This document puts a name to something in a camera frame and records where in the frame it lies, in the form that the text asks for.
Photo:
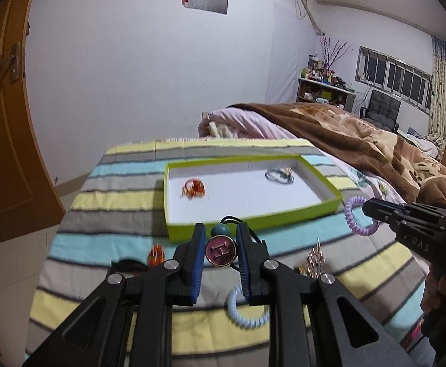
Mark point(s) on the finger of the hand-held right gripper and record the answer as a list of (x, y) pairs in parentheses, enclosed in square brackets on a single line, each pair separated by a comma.
[(394, 224), (379, 208)]

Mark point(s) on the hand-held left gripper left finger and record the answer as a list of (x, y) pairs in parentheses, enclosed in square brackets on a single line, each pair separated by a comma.
[(197, 260)]

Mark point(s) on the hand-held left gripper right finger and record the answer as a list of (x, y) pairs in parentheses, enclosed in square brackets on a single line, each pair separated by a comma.
[(245, 260)]

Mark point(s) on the orange beaded ornament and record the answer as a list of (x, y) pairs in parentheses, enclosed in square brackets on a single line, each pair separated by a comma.
[(156, 255)]

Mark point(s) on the green shallow cardboard box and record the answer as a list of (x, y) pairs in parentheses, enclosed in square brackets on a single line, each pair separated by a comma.
[(245, 195)]

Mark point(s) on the black wrist band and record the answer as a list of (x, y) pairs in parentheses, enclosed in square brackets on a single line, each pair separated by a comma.
[(129, 265)]

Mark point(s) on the person's right hand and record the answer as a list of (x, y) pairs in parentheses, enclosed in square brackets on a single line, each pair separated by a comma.
[(442, 286)]

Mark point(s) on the white cloth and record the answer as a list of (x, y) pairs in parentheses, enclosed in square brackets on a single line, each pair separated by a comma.
[(421, 141)]

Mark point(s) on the brown patterned blanket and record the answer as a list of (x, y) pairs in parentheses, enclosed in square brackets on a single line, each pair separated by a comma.
[(341, 133)]

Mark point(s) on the black office chair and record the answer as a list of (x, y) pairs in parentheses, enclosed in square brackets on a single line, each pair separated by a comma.
[(383, 107)]

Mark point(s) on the striped blanket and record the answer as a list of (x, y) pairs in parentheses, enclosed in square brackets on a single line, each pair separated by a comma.
[(123, 183)]

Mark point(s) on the wooden shelf with bottles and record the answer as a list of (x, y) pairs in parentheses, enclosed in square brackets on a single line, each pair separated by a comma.
[(324, 93)]

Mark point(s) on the patterned curtain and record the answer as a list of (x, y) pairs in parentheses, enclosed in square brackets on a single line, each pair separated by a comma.
[(442, 95)]

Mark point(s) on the barred window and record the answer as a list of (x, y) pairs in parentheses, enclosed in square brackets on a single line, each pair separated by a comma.
[(394, 76)]

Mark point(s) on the group of bottles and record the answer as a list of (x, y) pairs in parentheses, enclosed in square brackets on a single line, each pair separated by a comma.
[(320, 72)]

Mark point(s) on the purple blossom branches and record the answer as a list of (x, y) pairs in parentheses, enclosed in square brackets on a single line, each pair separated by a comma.
[(331, 51)]

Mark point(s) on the wrapped air conditioner pipe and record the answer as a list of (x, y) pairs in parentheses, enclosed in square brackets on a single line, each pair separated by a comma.
[(310, 11)]

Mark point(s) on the orange wooden door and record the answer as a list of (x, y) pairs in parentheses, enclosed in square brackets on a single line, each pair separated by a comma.
[(9, 141)]

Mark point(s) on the metal door latch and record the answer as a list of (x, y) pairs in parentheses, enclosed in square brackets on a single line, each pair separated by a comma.
[(16, 61)]

